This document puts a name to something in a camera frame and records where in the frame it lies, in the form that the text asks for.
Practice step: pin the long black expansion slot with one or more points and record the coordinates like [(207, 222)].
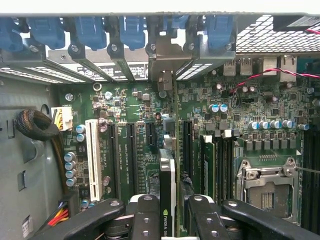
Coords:
[(131, 157), (188, 150), (114, 160)]

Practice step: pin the metal CPU socket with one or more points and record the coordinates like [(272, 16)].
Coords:
[(265, 197)]

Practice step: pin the white power connector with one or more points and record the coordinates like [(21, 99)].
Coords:
[(65, 117)]

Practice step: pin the blue slot clip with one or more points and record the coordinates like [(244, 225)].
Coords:
[(218, 32), (176, 25), (90, 32), (46, 32), (10, 35), (132, 32)]

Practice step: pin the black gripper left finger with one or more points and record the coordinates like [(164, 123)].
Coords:
[(145, 220)]

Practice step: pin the black open PC case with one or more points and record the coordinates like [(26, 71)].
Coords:
[(25, 162)]

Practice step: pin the short black expansion slot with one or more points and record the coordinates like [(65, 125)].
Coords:
[(150, 135)]

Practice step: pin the black RAM slot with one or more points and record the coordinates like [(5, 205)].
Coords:
[(220, 170), (231, 170)]

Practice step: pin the green RAM stick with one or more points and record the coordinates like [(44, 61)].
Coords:
[(208, 170)]

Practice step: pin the green motherboard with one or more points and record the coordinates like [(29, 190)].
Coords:
[(140, 105)]

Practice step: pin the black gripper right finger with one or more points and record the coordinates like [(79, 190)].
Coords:
[(207, 222)]

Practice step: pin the white expansion slot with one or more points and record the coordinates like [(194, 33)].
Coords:
[(93, 155)]

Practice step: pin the socket locking lever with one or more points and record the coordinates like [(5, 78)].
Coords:
[(307, 170)]

